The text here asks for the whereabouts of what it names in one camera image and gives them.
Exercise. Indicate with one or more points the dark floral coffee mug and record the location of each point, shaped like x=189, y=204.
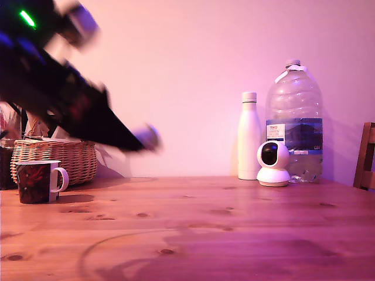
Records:
x=33, y=183

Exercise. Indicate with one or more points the woven wicker basket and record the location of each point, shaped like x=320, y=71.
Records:
x=58, y=161

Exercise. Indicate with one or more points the dark jar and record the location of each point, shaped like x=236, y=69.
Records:
x=6, y=164

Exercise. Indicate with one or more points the white insulated bottle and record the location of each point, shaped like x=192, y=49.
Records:
x=249, y=140

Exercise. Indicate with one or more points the large clear water bottle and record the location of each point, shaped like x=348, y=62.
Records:
x=294, y=99

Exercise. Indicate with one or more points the wooden chair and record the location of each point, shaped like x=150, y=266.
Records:
x=364, y=158

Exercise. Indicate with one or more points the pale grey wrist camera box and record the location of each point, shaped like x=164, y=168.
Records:
x=80, y=24

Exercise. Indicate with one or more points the small white round camera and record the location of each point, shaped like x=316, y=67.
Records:
x=272, y=164

